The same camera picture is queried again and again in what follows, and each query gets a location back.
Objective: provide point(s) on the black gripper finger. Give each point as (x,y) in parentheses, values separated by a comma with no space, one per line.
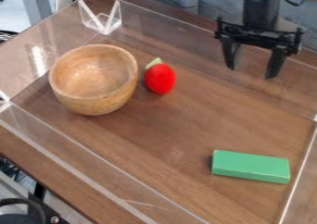
(276,61)
(232,52)

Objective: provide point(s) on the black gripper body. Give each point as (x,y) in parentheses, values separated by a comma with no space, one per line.
(260,27)

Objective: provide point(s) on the red felt fruit green leaf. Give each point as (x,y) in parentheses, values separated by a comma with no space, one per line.
(159,77)

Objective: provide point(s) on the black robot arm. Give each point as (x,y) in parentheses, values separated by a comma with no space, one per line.
(261,28)

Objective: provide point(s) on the wooden bowl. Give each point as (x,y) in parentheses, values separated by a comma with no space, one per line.
(94,79)

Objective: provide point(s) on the green rectangular block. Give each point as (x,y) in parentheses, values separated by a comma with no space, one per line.
(249,166)

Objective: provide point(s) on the black clamp under table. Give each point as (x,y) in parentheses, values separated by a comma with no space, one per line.
(38,213)

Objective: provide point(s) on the clear acrylic tray enclosure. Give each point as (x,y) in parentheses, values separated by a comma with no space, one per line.
(134,167)

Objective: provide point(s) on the clear acrylic corner bracket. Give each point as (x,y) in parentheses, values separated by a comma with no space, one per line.
(101,22)

